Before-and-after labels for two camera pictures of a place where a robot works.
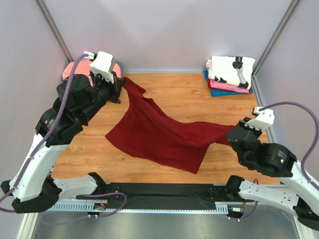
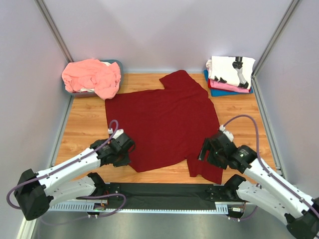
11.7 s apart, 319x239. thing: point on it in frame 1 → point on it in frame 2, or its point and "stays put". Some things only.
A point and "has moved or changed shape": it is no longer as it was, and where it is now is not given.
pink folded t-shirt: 228,87 stays put
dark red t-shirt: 142,126 has moved or changed shape
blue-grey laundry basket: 121,67 stays put
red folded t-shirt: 209,85 stays put
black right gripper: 254,131 → 206,146
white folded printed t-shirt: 235,70 stays put
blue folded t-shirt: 215,92 stays put
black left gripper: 119,82 → 125,162
